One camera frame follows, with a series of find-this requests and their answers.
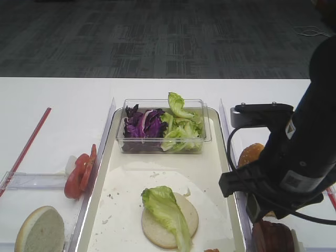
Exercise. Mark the red tomato slices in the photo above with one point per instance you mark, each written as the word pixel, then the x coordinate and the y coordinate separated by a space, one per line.
pixel 77 181

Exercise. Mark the left red tape strip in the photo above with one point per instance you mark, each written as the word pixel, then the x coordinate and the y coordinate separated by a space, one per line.
pixel 29 147

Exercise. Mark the clear plastic salad container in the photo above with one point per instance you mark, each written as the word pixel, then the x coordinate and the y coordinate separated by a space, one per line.
pixel 191 105

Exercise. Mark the clear acrylic divider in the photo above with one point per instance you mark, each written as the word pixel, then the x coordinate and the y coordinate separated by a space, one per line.
pixel 80 237
pixel 240 198

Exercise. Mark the left clear acrylic divider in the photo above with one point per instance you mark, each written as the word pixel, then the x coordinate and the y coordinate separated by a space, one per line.
pixel 80 237

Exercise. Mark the stack of meat patties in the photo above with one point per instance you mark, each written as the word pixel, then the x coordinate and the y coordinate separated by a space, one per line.
pixel 272 237

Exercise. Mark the white metal serving tray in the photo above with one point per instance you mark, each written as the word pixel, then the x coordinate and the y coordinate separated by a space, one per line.
pixel 113 222

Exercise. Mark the left upper clear holder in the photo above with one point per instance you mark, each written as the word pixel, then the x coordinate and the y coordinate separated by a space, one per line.
pixel 32 181

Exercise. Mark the white stopper beside patties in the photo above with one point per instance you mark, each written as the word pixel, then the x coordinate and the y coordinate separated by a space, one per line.
pixel 298 246

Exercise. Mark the green lettuce pile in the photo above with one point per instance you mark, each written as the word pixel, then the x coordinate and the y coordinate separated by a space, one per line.
pixel 184 128

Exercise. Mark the green lettuce leaf on bun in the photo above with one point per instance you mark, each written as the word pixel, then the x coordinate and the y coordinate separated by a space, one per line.
pixel 161 203

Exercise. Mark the orange crumb on tray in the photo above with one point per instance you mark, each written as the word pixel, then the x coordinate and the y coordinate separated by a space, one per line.
pixel 211 250

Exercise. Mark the purple cabbage leaves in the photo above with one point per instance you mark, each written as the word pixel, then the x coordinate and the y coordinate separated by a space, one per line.
pixel 143 125

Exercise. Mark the white onion piece left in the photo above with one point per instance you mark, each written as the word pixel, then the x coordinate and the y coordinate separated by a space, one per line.
pixel 71 165

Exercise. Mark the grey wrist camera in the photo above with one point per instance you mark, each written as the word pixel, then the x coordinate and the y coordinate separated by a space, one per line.
pixel 271 115

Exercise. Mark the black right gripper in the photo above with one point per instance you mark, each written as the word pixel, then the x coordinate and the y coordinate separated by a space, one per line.
pixel 263 194

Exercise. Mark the right clear acrylic divider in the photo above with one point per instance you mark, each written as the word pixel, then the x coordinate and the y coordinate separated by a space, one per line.
pixel 240 198

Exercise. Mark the sesame bun tops stack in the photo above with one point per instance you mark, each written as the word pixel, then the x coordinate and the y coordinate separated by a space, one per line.
pixel 250 154

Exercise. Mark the red tape strip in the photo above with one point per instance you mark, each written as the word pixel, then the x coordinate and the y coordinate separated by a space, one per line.
pixel 29 147
pixel 330 191

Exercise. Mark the right red tape strip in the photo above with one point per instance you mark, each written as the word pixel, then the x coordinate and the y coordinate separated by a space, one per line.
pixel 330 191

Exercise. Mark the bottom bun slice on tray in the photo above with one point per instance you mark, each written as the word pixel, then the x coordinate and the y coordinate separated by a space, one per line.
pixel 159 235

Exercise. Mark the white bun half left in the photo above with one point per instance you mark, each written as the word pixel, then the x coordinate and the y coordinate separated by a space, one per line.
pixel 42 230

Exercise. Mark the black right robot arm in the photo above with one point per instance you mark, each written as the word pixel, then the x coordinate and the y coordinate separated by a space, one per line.
pixel 298 161

